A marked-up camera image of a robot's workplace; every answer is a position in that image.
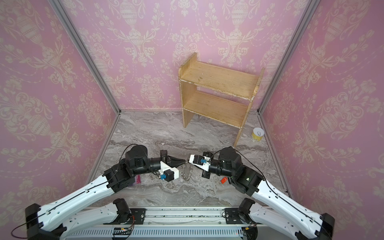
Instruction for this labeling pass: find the metal key ring plate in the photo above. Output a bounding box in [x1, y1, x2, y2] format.
[180, 164, 193, 181]

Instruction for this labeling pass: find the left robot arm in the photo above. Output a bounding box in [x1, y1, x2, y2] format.
[23, 144, 186, 240]

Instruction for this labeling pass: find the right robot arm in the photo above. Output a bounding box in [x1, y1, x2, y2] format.
[188, 147, 335, 240]

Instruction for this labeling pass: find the red capped key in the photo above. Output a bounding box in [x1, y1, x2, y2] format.
[220, 177, 228, 184]

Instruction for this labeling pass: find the wooden two-tier shelf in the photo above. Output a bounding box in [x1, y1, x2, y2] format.
[178, 53, 266, 147]

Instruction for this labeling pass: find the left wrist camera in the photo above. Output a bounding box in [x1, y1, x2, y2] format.
[159, 161, 180, 182]

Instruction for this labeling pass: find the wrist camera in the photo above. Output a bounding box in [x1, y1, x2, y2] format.
[159, 161, 180, 182]
[190, 155, 204, 170]

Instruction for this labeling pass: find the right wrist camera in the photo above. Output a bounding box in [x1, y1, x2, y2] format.
[190, 155, 204, 170]

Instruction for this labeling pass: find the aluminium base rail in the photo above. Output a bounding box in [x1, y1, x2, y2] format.
[64, 207, 292, 240]

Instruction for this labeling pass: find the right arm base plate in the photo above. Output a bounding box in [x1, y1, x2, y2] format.
[223, 208, 243, 225]

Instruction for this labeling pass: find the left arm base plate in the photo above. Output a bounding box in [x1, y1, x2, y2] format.
[120, 208, 147, 225]

